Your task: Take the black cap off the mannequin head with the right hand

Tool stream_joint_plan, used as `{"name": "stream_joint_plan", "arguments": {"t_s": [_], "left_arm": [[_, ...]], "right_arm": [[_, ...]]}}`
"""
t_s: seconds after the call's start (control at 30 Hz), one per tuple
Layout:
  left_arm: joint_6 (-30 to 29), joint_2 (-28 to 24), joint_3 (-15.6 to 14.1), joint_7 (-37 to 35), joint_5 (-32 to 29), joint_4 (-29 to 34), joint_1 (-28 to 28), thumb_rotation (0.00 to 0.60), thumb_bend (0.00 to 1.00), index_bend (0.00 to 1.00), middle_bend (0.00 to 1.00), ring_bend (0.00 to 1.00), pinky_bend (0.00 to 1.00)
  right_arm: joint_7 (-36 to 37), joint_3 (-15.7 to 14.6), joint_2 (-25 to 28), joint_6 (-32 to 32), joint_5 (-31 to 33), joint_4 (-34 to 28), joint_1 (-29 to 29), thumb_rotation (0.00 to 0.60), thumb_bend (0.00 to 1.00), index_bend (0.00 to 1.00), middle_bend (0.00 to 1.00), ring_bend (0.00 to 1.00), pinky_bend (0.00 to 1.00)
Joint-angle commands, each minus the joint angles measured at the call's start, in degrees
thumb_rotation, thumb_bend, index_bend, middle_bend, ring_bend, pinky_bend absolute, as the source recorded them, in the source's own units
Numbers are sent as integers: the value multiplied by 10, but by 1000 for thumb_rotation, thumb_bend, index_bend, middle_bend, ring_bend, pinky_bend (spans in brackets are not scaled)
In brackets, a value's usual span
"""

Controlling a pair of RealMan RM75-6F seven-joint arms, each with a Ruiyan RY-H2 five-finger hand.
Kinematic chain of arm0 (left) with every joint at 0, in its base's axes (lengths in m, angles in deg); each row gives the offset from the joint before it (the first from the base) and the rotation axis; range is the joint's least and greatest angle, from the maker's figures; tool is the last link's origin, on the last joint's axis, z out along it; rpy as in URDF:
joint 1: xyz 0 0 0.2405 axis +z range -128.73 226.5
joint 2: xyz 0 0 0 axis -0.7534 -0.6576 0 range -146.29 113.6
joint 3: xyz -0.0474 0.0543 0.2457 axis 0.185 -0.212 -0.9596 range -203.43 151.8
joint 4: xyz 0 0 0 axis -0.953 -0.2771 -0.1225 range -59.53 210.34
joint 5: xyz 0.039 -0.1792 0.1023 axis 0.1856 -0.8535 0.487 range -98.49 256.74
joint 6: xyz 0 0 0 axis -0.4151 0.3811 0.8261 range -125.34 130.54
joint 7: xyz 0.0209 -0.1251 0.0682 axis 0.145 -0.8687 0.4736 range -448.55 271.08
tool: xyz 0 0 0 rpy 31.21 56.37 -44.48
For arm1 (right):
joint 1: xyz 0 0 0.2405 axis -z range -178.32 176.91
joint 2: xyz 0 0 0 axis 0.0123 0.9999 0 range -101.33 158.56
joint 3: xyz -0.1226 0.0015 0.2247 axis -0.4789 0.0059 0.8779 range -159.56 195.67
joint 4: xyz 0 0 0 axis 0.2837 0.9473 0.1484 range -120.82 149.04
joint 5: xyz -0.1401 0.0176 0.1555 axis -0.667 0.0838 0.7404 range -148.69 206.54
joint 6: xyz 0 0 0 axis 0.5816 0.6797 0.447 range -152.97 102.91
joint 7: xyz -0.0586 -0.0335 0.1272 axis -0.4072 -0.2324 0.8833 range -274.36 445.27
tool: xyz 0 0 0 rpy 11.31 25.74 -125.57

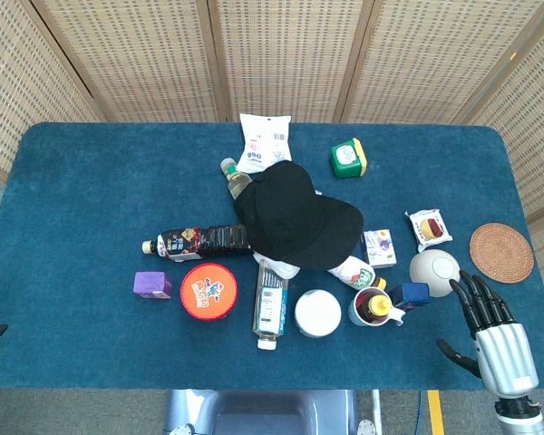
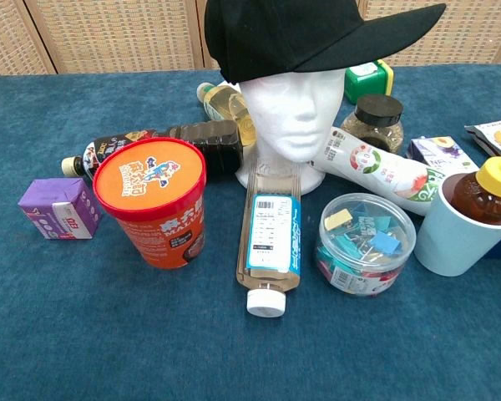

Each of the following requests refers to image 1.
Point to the white snack bag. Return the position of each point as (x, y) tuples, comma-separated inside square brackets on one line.
[(263, 140)]

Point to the blue table cloth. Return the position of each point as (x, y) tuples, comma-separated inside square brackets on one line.
[(95, 204)]

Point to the small white purple carton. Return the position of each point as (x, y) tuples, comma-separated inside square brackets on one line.
[(380, 247)]

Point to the dark tea bottle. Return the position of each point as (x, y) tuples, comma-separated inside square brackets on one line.
[(195, 242)]

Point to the clear bottle blue label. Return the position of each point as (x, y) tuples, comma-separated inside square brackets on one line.
[(269, 306)]

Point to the white round jar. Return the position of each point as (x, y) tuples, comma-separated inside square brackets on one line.
[(317, 312)]

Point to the amber bottle yellow cap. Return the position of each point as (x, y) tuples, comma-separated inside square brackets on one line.
[(376, 306)]

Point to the white pole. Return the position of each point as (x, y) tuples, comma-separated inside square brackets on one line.
[(376, 412)]

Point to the black baseball cap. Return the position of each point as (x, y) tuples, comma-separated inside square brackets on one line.
[(294, 217)]

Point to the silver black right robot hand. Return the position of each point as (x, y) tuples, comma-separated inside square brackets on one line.
[(503, 353)]

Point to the white snack packet red picture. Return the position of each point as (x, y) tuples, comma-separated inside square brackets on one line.
[(430, 229)]

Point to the white mug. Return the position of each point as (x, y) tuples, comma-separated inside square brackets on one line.
[(354, 312)]

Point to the dark blue carton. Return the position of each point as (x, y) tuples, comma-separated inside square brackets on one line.
[(410, 294)]

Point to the green yellow box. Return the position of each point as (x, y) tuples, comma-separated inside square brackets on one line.
[(348, 158)]

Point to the white mannequin head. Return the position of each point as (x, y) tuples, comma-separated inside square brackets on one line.
[(281, 268)]

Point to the purple box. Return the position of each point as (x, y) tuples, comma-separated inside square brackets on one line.
[(152, 284)]

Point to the red round tin lid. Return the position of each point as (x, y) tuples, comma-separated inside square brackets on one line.
[(208, 292)]

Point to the white bottle green red label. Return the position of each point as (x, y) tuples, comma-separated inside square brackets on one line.
[(358, 274)]

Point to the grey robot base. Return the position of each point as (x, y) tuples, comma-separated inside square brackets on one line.
[(258, 414)]

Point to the beige bowl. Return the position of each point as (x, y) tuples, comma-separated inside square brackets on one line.
[(435, 272)]

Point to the bamboo folding screen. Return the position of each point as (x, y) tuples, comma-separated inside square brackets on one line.
[(276, 54)]

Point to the woven round coaster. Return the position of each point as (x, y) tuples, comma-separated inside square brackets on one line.
[(501, 253)]

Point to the clear bottle pale liquid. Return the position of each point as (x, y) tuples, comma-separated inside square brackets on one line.
[(236, 179)]

